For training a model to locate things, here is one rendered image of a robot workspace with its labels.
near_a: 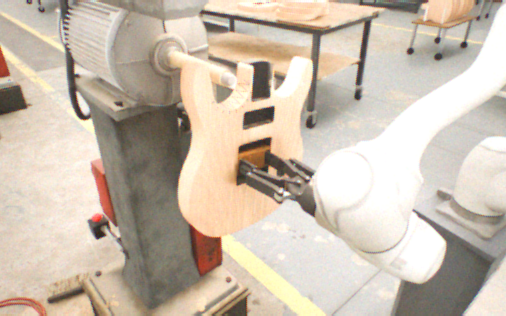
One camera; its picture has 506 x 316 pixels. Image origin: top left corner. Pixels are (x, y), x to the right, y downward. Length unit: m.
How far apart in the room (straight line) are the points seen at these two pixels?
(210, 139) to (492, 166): 0.83
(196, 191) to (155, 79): 0.29
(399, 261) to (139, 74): 0.64
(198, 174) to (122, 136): 0.40
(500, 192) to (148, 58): 1.02
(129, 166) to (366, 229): 0.81
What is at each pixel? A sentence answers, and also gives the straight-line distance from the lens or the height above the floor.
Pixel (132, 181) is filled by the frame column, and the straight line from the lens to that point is 1.17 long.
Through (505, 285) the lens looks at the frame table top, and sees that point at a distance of 0.87.
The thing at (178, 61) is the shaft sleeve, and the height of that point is 1.25.
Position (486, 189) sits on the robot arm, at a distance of 1.28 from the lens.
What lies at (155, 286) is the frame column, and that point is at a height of 0.39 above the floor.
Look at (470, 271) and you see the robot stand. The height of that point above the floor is 0.59.
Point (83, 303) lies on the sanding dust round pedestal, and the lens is 2.03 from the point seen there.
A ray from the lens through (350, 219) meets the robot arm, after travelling 0.47.
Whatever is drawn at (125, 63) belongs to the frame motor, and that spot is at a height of 1.25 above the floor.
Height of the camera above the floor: 1.49
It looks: 31 degrees down
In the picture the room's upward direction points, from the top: straight up
